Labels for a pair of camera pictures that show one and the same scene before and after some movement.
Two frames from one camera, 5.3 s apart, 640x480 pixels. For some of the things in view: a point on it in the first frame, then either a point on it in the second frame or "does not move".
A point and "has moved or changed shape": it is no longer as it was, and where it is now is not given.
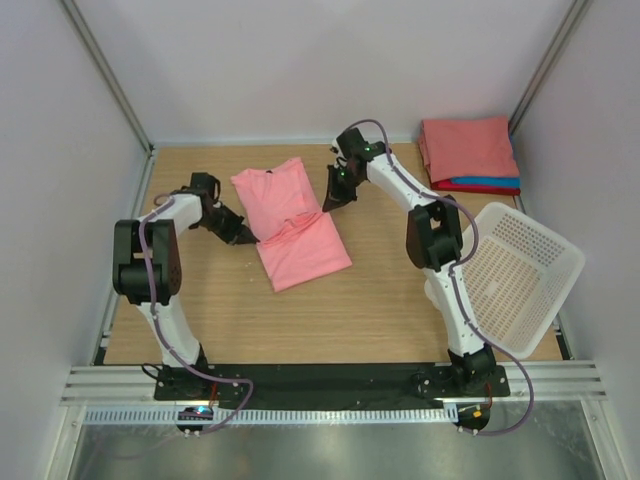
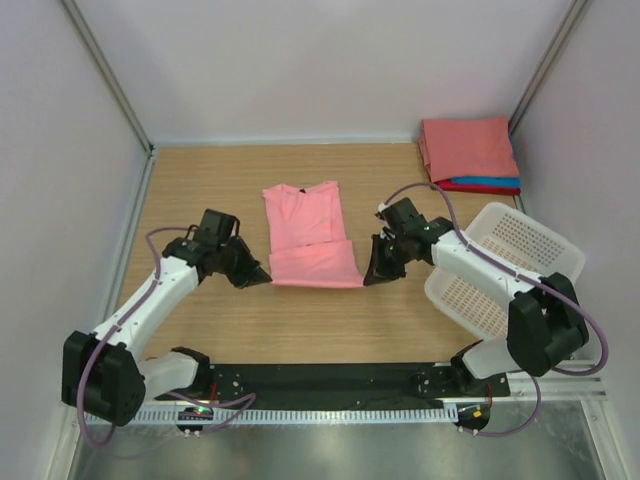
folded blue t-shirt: x=486 y=181 does not move
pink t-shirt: x=294 y=242 has moved or changed shape
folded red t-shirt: x=446 y=185 does not move
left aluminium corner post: x=109 y=74 does not move
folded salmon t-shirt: x=473 y=147 does not move
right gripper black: x=337 y=198 to x=380 y=271
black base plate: x=457 y=382 does not move
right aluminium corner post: x=574 y=20 does not move
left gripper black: x=231 y=237 to x=251 y=272
